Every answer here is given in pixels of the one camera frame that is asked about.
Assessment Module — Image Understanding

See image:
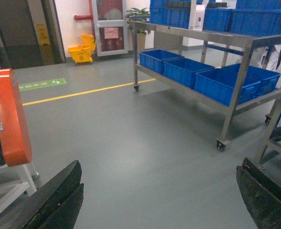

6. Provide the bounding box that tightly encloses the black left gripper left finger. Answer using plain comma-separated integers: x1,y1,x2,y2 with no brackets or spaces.
0,160,84,229

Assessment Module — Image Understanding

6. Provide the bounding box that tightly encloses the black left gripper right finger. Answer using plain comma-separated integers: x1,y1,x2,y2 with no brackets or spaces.
236,157,281,229

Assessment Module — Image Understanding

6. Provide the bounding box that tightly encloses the yellow mop bucket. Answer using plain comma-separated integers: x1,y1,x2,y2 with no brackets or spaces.
68,34,96,64

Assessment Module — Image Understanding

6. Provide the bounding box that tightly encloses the potted green plant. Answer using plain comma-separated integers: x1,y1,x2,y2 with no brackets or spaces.
125,8,151,52

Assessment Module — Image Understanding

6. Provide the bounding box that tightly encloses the fire extinguisher cabinet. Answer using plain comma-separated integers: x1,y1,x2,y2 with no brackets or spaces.
91,0,128,57

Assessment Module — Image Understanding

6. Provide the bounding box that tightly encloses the orange motor cover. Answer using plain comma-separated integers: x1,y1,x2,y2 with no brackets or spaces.
0,69,32,167

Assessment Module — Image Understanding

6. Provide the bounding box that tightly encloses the blue cart bin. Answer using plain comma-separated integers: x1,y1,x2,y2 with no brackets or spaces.
194,68,262,107
139,49,184,75
163,58,214,89

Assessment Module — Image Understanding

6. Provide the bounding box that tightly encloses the stainless steel cart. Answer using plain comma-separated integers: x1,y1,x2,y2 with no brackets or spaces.
132,21,281,151

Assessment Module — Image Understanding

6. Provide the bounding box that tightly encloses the yellow wet floor sign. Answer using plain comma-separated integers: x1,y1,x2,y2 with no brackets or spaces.
36,23,51,46

